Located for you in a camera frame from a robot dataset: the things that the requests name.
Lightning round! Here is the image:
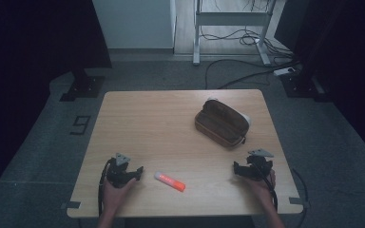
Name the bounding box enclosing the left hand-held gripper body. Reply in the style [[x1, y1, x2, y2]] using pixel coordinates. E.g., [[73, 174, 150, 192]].
[[106, 152, 132, 189]]

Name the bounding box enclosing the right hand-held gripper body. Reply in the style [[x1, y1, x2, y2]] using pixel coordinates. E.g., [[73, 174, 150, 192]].
[[246, 147, 276, 182]]

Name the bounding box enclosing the orange marker pen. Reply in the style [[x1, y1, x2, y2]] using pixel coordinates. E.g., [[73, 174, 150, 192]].
[[154, 171, 186, 193]]

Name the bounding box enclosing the brown pencil case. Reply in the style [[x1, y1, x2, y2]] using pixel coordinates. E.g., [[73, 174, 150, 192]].
[[194, 97, 252, 149]]

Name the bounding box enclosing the person's right hand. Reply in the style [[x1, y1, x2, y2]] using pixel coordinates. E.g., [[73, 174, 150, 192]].
[[242, 169, 278, 207]]

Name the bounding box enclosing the person's left hand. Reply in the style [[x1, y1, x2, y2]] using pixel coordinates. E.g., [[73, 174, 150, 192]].
[[102, 177, 138, 214]]

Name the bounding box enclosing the black stand base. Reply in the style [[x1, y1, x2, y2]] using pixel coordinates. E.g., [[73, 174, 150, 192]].
[[279, 69, 331, 104], [59, 67, 106, 103]]

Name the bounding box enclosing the white power strip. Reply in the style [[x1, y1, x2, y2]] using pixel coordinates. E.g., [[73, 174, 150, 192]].
[[272, 66, 297, 77]]

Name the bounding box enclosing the dark curtain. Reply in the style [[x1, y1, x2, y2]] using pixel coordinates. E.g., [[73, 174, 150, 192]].
[[273, 0, 365, 167], [0, 0, 113, 207]]

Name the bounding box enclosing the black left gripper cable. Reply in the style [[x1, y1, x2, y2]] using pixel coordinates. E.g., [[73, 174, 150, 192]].
[[97, 157, 114, 217]]

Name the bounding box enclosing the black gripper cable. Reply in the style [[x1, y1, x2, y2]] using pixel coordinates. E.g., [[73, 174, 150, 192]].
[[256, 164, 279, 213], [97, 157, 114, 217]]

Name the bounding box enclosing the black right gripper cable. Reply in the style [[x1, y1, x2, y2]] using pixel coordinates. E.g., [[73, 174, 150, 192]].
[[256, 164, 279, 213]]

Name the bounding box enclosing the thin black hanging cable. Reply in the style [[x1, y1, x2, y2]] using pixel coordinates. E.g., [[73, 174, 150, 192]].
[[292, 167, 310, 228]]

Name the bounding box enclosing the long black floor cable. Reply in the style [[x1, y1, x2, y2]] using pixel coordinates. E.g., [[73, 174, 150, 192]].
[[203, 58, 301, 90]]

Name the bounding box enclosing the tangle of floor cables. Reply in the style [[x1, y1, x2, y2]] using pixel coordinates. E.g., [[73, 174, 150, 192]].
[[199, 27, 295, 60]]

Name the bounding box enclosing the white metal desk frame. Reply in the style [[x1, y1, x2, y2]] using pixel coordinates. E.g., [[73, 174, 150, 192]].
[[192, 0, 279, 67]]

